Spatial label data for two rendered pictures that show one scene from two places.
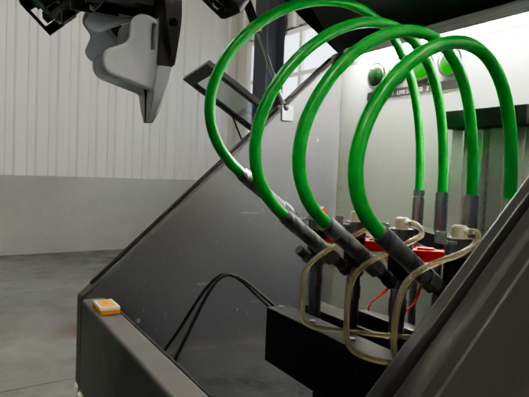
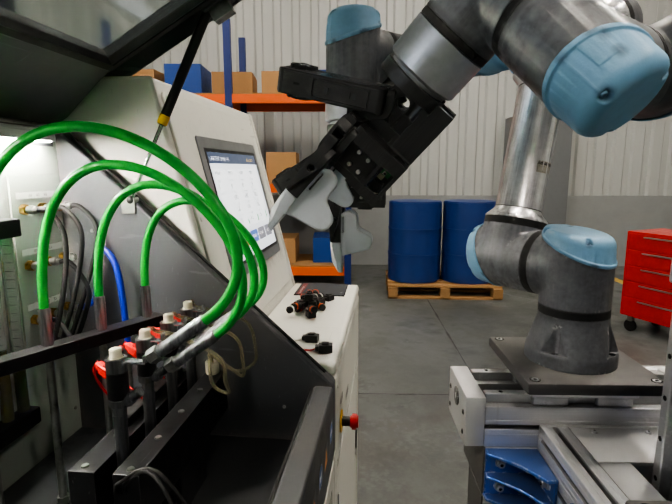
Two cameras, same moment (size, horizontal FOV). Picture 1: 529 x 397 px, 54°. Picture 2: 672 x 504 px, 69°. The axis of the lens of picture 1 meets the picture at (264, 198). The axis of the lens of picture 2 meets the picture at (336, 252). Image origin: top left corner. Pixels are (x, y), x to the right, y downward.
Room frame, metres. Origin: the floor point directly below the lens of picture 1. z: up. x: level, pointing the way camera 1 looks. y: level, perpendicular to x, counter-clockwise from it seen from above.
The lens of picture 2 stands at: (1.06, 0.54, 1.37)
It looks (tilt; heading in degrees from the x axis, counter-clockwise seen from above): 10 degrees down; 217
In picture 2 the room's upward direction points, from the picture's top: straight up
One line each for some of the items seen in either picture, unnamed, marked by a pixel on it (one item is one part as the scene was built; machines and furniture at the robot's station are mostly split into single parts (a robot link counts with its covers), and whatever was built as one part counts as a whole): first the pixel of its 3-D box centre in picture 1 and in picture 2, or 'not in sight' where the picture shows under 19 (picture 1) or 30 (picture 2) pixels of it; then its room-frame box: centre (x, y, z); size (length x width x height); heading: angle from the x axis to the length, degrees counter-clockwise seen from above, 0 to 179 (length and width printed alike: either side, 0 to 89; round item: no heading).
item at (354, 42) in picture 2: not in sight; (354, 52); (0.47, 0.12, 1.53); 0.09 x 0.08 x 0.11; 163
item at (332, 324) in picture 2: not in sight; (310, 317); (0.06, -0.31, 0.97); 0.70 x 0.22 x 0.03; 31
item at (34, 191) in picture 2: not in sight; (50, 258); (0.66, -0.43, 1.20); 0.13 x 0.03 x 0.31; 31
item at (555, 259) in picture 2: not in sight; (573, 265); (0.14, 0.36, 1.20); 0.13 x 0.12 x 0.14; 73
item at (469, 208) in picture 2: not in sight; (440, 246); (-4.02, -1.86, 0.51); 1.20 x 0.85 x 1.02; 124
